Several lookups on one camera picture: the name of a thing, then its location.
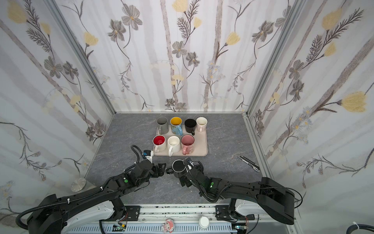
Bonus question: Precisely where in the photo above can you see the cream white mug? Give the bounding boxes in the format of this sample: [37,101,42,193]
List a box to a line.
[153,135,167,154]

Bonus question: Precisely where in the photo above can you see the white ribbed mug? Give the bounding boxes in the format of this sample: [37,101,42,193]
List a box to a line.
[167,136,181,157]

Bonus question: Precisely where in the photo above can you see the pink patterned mug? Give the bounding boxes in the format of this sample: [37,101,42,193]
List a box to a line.
[181,135,195,155]

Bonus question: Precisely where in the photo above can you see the white black two-tone mug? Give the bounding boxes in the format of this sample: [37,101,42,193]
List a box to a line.
[185,119,197,136]

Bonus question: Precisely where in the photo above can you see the grey ceramic mug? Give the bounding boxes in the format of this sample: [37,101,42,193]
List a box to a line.
[156,117,169,135]

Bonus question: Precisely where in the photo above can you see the light pink mug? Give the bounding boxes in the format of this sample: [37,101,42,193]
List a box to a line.
[196,117,208,133]

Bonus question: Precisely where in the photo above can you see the blue butterfly mug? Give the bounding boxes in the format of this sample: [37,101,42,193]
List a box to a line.
[170,117,183,136]

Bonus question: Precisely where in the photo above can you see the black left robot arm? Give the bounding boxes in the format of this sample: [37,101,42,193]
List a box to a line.
[27,160,166,234]

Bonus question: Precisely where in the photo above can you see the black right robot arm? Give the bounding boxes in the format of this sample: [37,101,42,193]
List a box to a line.
[172,158,295,225]

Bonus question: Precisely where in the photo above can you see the beige plastic tray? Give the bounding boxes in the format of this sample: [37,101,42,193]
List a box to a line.
[153,125,208,157]

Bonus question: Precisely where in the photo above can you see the white round cap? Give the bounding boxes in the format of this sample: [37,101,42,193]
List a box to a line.
[199,216,210,230]

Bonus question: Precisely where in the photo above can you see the pink cartoon figure sticker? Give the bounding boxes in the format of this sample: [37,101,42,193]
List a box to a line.
[162,219,175,234]

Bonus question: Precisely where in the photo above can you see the glass jar with lid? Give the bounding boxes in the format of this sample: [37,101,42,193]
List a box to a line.
[70,177,87,193]

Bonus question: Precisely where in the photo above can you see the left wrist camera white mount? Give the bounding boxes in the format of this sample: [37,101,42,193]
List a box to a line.
[143,150,153,163]

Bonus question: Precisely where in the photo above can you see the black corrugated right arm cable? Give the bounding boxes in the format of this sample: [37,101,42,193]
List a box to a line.
[183,160,234,203]

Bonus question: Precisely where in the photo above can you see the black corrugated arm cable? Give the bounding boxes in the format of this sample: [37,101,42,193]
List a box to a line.
[183,160,234,203]
[15,144,147,230]

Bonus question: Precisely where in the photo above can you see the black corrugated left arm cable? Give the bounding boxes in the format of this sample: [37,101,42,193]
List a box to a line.
[15,144,147,230]

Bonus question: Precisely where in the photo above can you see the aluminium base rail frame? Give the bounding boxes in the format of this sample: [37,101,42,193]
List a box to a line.
[66,200,288,234]

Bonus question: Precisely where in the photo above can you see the left aluminium corner post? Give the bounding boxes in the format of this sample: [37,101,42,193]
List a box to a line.
[43,0,116,115]

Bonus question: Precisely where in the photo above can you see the aluminium corner frame post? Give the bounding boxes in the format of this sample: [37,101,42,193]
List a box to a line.
[245,0,305,117]

